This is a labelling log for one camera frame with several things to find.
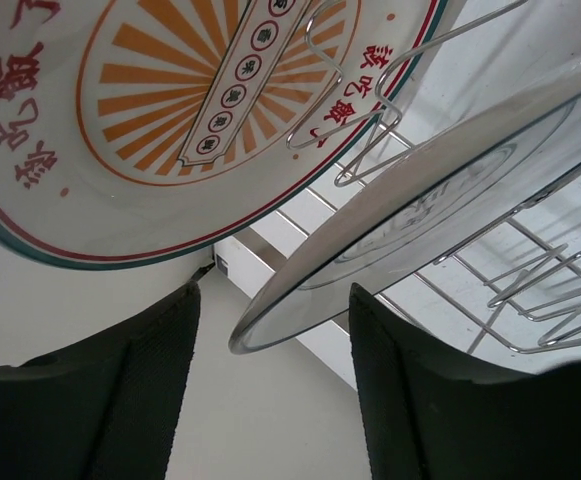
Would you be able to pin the orange sunburst plate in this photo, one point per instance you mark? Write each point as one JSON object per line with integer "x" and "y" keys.
{"x": 135, "y": 132}

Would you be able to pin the middle glass plate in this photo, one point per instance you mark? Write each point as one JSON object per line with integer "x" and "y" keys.
{"x": 444, "y": 191}

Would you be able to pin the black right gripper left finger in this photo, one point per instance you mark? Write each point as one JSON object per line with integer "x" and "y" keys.
{"x": 106, "y": 407}

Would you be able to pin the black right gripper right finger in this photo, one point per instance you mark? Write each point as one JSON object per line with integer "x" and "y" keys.
{"x": 431, "y": 411}

